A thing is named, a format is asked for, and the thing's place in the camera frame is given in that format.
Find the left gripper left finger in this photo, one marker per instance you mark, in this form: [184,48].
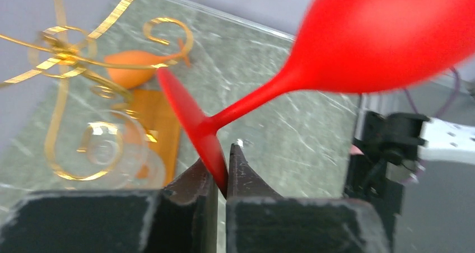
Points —
[181,217]

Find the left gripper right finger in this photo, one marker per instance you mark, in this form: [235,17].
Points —
[258,219]

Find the gold wire glass rack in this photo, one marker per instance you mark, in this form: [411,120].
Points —
[44,154]

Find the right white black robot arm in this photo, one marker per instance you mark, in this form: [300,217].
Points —
[396,139]

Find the red plastic wine glass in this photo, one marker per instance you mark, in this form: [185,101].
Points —
[343,46]

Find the clear patterned wine glass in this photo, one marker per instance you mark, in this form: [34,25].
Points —
[114,145]

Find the orange plastic wine glass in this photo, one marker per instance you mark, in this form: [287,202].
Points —
[131,78]

